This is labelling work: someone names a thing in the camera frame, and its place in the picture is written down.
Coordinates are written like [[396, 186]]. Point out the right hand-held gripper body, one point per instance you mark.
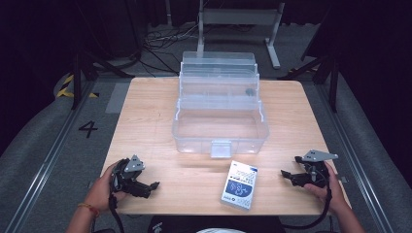
[[319, 174]]

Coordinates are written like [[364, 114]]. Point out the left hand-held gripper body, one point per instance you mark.
[[124, 179]]

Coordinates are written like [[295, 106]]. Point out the white and blue packet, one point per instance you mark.
[[239, 186]]

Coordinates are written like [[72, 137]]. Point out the clear plastic storage box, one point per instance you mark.
[[220, 129]]

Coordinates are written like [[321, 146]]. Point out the person's right hand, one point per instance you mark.
[[335, 194]]

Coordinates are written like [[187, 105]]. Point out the person's left hand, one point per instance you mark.
[[100, 194]]

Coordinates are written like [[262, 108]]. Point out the person's dark clothing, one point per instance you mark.
[[181, 225]]

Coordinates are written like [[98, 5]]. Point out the black tripod stand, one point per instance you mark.
[[77, 81], [333, 84]]

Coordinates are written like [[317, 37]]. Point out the yellow and black tape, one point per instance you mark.
[[66, 92]]

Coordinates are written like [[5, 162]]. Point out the grey metal stand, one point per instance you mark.
[[239, 16]]

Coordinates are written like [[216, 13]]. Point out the metal floor rail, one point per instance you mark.
[[353, 155], [48, 161]]

